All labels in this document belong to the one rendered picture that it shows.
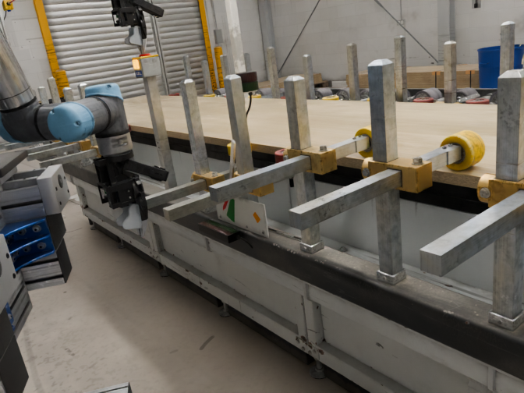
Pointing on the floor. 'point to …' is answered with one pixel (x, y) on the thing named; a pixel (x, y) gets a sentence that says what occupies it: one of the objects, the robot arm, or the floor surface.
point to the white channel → (235, 36)
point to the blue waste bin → (490, 61)
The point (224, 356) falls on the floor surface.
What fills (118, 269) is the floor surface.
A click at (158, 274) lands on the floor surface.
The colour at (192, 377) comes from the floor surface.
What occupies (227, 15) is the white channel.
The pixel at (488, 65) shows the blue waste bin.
